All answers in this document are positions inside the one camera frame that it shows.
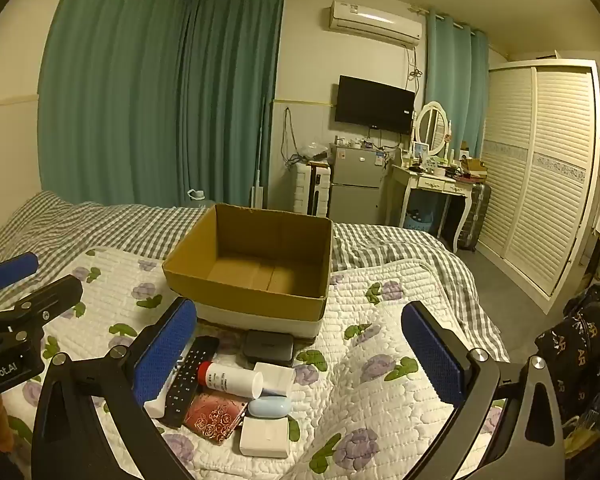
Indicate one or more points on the pale green curtain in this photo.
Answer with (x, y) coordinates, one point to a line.
(455, 80)

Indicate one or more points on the white dressing table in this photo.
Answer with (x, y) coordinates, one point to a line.
(425, 182)

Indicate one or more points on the blue laundry basket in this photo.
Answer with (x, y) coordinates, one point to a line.
(420, 220)

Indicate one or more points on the white cup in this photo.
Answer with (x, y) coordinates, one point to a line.
(280, 377)

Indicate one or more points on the small photo frame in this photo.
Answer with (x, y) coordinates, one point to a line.
(420, 151)

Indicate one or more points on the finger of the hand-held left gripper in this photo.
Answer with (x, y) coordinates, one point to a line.
(50, 297)
(11, 269)

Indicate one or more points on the black wall television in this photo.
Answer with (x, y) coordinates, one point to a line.
(374, 105)

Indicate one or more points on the small brown cardboard box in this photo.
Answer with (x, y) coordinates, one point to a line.
(475, 167)

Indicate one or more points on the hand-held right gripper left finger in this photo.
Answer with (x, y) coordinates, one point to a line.
(164, 355)

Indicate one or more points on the grey checked bed sheet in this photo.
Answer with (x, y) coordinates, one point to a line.
(390, 245)

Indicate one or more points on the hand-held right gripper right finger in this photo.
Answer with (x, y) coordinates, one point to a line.
(432, 355)

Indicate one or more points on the red patterned wallet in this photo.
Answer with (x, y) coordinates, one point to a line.
(212, 417)

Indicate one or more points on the floral white quilt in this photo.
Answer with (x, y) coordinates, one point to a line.
(370, 410)

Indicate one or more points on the white tube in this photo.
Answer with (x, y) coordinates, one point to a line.
(155, 405)

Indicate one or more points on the oval white vanity mirror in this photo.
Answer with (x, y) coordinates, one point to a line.
(432, 127)

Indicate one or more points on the white flat mop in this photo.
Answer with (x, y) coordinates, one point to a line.
(257, 195)

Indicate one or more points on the black power adapter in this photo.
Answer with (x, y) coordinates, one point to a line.
(269, 347)

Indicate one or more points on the white air conditioner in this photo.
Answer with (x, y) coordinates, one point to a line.
(372, 20)

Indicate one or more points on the black printed bag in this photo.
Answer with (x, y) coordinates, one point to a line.
(585, 340)

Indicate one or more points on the silver small fridge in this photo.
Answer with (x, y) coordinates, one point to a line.
(355, 180)

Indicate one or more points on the white suitcase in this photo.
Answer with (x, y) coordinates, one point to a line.
(310, 190)

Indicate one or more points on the black remote control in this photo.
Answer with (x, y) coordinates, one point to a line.
(192, 375)

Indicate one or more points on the white louvered wardrobe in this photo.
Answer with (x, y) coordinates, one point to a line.
(545, 175)

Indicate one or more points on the dark ribbed suitcase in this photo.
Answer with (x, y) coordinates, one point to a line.
(475, 215)

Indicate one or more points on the light blue earbud case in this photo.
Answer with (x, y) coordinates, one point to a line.
(270, 406)

